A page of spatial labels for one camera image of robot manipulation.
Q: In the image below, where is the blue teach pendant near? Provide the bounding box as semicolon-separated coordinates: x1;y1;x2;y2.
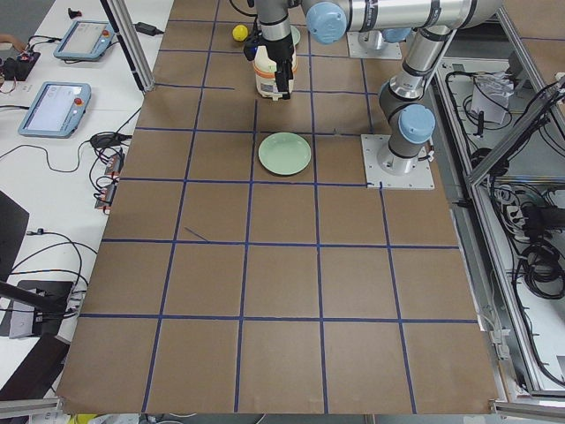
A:
18;81;92;139

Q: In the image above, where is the blue teach pendant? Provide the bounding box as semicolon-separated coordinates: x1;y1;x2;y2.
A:
53;20;115;61
18;81;92;139

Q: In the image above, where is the yellow bell pepper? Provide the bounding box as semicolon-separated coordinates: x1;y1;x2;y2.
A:
231;24;249;42

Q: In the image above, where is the blue teach pendant far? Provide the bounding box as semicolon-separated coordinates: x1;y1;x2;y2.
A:
53;20;115;61

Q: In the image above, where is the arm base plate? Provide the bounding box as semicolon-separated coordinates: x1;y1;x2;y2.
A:
347;31;402;60
361;134;435;190

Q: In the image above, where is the black power adapter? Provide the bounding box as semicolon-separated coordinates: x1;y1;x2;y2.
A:
134;22;164;36

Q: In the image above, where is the white rice cooker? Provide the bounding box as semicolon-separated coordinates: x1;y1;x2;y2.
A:
252;46;283;101

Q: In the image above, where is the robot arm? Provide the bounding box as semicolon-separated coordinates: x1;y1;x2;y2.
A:
244;1;501;64
313;26;455;178

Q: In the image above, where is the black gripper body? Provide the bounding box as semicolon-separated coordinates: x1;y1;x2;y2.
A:
244;34;294;64

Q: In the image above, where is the green plate near arm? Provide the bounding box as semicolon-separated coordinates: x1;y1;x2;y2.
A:
258;132;312;176
290;26;301;46

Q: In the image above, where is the aluminium frame post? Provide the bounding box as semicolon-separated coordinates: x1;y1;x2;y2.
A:
101;0;155;93

